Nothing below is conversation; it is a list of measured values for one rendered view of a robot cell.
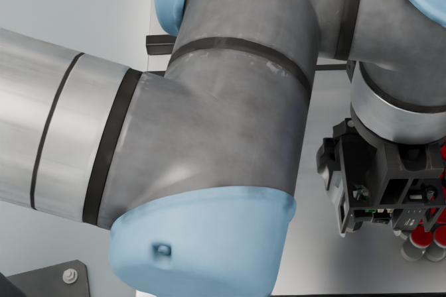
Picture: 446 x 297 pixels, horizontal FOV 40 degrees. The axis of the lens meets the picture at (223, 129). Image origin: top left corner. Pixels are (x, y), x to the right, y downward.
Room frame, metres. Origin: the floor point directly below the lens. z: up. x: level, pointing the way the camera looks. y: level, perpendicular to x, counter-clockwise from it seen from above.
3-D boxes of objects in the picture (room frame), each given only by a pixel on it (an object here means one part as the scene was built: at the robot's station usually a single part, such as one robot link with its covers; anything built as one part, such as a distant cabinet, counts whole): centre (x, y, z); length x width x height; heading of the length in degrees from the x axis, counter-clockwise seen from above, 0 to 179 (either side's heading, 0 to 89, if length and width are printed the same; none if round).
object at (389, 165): (0.22, -0.13, 1.08); 0.09 x 0.08 x 0.12; 177
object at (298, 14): (0.24, -0.02, 1.23); 0.11 x 0.11 x 0.08; 74
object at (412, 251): (0.28, -0.19, 0.90); 0.18 x 0.02 x 0.05; 177
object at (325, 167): (0.25, -0.10, 1.02); 0.05 x 0.02 x 0.09; 87
